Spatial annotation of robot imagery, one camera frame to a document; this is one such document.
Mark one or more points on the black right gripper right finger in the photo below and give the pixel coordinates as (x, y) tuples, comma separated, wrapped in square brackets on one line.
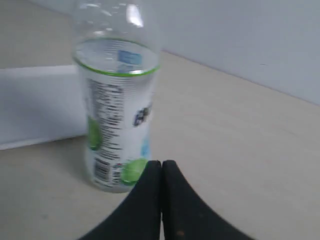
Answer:
[(185, 215)]

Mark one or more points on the white plastic tray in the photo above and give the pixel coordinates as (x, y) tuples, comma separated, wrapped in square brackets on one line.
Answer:
[(40, 104)]

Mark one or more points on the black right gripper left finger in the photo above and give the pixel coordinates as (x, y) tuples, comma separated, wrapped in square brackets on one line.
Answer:
[(138, 217)]

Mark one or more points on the clear plastic water bottle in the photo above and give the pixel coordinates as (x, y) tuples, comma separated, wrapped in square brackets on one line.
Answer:
[(116, 48)]

